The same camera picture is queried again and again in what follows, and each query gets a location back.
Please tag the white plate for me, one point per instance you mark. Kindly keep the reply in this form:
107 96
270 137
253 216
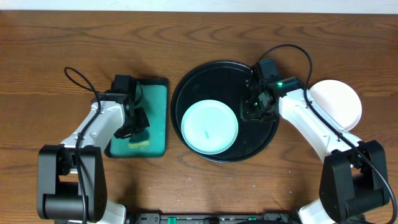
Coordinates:
339 100

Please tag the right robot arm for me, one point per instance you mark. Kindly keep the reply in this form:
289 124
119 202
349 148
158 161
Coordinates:
354 175

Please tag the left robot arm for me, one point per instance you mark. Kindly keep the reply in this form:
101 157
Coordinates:
71 184

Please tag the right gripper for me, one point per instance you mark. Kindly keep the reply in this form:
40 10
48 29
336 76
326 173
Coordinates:
252 111

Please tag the green scrubbing sponge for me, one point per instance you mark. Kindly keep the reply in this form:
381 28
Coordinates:
139 139

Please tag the mint plate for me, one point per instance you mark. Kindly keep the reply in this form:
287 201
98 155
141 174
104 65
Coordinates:
209 127

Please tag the black rectangular tray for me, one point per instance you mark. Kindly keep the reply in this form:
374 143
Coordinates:
166 124

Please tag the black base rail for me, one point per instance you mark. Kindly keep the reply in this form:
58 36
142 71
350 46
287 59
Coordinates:
156 218

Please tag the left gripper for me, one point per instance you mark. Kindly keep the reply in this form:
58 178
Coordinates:
134 123

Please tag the black round tray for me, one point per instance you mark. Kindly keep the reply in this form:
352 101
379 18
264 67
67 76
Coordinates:
224 81

